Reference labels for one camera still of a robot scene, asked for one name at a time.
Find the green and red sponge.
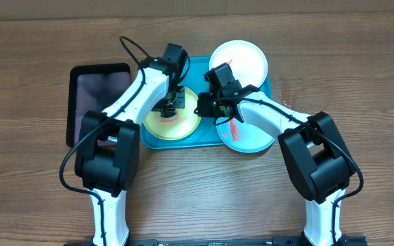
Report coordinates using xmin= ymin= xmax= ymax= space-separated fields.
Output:
xmin=160 ymin=114 xmax=180 ymax=122

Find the yellow-green plate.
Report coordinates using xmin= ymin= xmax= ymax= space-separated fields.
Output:
xmin=143 ymin=87 xmax=201 ymax=140

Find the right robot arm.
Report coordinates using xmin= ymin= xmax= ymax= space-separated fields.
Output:
xmin=194 ymin=63 xmax=361 ymax=245

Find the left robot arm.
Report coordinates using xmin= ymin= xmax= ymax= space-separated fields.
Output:
xmin=71 ymin=44 xmax=188 ymax=245

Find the black rectangular tray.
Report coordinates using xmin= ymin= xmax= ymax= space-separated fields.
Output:
xmin=66 ymin=63 xmax=131 ymax=147

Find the light blue plate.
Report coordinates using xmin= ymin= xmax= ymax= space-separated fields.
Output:
xmin=213 ymin=100 xmax=275 ymax=154

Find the white plate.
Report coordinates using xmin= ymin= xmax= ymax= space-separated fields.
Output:
xmin=209 ymin=40 xmax=268 ymax=87

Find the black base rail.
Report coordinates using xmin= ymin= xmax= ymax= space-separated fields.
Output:
xmin=63 ymin=235 xmax=368 ymax=246

